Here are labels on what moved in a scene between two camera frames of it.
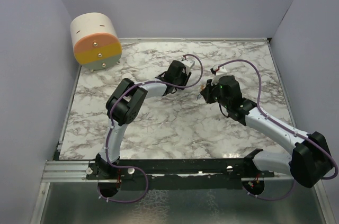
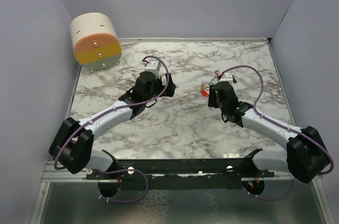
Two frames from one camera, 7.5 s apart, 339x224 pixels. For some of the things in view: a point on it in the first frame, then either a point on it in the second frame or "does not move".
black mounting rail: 178,174 does not move
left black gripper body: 183,78 → 158,88
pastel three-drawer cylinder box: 96,42 does not move
